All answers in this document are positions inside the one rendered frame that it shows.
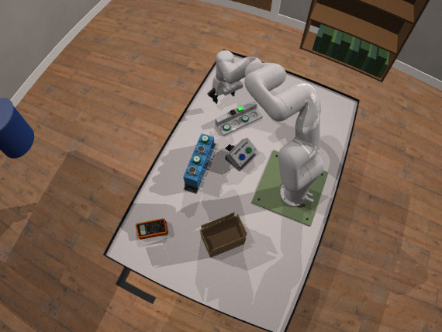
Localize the brown cardboard box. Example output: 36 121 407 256
200 213 247 257

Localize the grey panel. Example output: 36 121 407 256
215 101 263 136

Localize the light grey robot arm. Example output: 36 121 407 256
216 50 324 206

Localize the orange digital multimeter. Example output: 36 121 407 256
136 219 168 239

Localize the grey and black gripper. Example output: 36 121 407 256
207 76 235 104

